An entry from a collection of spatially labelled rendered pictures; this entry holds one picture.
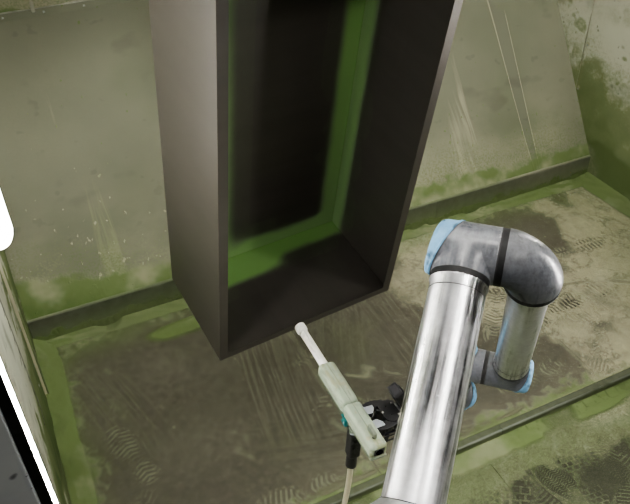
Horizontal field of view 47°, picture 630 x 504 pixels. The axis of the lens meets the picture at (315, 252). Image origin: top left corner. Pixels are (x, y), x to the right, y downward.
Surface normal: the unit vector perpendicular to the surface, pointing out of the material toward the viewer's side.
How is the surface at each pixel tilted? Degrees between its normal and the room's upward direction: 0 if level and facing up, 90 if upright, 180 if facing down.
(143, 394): 0
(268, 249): 12
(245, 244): 102
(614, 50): 90
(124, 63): 57
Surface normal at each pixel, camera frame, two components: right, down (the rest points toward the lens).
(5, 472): 0.43, 0.54
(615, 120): -0.90, 0.27
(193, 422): -0.02, -0.79
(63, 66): 0.35, 0.02
